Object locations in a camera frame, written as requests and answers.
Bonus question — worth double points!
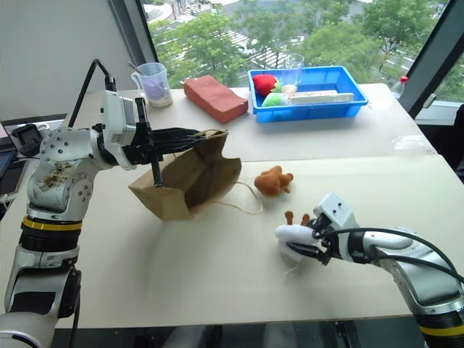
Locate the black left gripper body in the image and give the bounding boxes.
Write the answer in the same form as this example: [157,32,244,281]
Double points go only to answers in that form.
[122,96,164,188]

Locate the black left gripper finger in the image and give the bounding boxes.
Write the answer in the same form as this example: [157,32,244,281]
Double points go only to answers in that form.
[149,138,196,157]
[148,126,202,142]

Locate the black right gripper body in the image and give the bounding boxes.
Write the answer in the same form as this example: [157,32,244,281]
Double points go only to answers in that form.
[312,214,341,268]

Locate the white plush toy brown antlers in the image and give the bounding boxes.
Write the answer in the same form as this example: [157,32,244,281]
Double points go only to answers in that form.
[273,210,327,273]

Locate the brown paper bag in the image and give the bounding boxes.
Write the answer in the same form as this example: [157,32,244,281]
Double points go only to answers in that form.
[128,128,264,222]

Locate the red strawberry plush toy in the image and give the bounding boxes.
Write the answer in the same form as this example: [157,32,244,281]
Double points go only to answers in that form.
[252,73,283,97]

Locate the green plush toy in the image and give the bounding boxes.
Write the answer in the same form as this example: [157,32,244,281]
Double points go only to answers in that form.
[261,91,291,108]

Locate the clear plastic measuring cup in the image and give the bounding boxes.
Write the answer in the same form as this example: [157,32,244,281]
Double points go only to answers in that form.
[130,62,173,108]

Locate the red brick block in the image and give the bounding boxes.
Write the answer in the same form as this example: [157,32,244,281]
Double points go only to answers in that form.
[183,74,249,125]

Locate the blue plastic bin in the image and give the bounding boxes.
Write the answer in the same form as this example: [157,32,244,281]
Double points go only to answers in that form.
[246,65,370,125]

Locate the black electronic device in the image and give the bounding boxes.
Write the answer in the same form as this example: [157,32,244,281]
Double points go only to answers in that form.
[11,123,50,157]

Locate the clear plastic film piece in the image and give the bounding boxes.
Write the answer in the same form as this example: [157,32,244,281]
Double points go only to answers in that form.
[392,134,424,150]

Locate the clear drinking glass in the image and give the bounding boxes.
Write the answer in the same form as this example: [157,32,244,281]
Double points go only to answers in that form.
[281,53,306,96]

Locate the dark laptop computer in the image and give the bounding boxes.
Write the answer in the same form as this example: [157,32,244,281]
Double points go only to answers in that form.
[0,150,28,204]

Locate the dark chair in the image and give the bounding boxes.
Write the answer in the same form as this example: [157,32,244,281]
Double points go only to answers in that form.
[431,104,464,184]

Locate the plastic bottle red cap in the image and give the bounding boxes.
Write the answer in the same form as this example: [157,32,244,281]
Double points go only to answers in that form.
[390,75,410,101]

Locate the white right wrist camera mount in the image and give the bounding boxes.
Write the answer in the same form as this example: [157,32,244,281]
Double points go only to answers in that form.
[312,192,359,233]

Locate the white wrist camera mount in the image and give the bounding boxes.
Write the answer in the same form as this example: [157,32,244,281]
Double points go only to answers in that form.
[99,89,140,171]
[312,192,359,233]

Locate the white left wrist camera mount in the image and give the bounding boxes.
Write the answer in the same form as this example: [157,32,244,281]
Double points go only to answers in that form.
[99,89,140,171]

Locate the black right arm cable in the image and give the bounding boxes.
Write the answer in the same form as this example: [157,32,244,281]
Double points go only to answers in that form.
[318,227,464,284]

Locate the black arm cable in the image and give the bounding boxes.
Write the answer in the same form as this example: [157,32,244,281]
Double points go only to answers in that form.
[318,227,464,284]
[67,58,117,128]

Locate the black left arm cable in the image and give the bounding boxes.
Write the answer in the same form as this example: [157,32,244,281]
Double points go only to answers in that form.
[67,58,117,128]

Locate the dark window frame post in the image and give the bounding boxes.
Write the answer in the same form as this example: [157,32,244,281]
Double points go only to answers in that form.
[405,0,464,120]

